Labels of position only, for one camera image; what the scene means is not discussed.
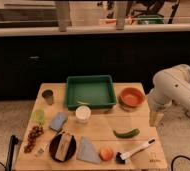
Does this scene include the blue folded cloth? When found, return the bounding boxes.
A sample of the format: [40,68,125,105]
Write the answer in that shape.
[77,137,101,164]

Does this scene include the bunch of red grapes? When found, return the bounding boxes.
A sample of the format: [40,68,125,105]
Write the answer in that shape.
[24,125,44,153]

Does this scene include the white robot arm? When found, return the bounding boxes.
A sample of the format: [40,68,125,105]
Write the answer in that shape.
[147,64,190,127]

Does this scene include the blue sponge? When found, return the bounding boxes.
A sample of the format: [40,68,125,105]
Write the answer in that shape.
[49,112,68,132]

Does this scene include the small clear wrapped item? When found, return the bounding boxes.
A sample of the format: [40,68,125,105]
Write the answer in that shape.
[35,144,49,157]

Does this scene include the green chili pepper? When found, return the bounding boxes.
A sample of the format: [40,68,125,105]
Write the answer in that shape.
[113,129,140,138]

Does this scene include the black round plate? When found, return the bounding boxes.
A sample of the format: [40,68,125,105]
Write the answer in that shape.
[49,134,77,162]

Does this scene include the white black dish brush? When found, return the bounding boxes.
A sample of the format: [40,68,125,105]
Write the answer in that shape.
[115,139,155,164]

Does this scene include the green plastic tray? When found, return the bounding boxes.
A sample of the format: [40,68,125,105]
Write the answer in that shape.
[64,75,117,110]

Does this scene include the black stand pole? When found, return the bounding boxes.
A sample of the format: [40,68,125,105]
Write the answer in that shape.
[5,135,19,171]

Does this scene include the orange bowl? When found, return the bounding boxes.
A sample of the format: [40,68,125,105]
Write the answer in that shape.
[119,87,145,107]

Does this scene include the orange fruit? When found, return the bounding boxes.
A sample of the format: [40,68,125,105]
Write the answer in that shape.
[99,147,114,161]

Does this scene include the brown wooden block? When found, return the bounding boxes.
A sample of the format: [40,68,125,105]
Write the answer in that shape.
[55,133,72,161]

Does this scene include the dark metal cup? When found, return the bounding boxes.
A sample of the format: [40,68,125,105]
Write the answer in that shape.
[42,89,54,105]

